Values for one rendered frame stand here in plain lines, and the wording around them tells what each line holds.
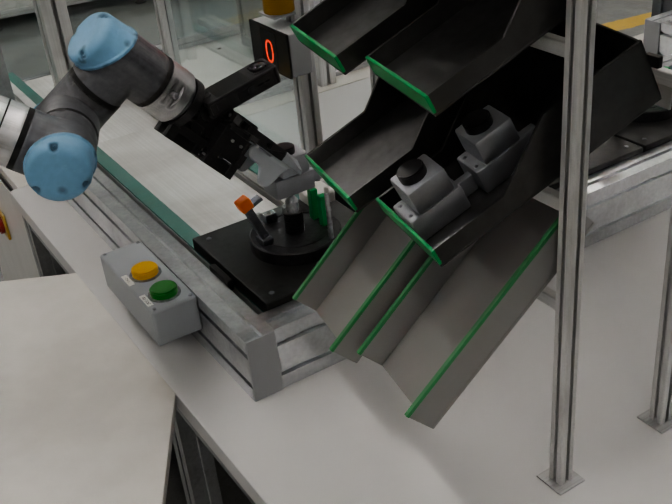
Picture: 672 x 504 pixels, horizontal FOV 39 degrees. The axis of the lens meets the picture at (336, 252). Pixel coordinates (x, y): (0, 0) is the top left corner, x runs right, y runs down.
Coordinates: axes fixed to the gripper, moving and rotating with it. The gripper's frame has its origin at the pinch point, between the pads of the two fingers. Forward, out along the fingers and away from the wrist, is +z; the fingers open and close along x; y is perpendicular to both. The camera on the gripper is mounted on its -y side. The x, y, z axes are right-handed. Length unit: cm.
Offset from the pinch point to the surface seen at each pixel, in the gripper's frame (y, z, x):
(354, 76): -30, 59, -78
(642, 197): -29, 53, 17
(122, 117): 10, 16, -82
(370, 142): -6.2, -9.3, 24.6
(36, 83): 16, 11, -119
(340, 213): 2.0, 16.7, -3.0
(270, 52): -12.8, -1.0, -18.6
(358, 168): -2.7, -10.6, 27.0
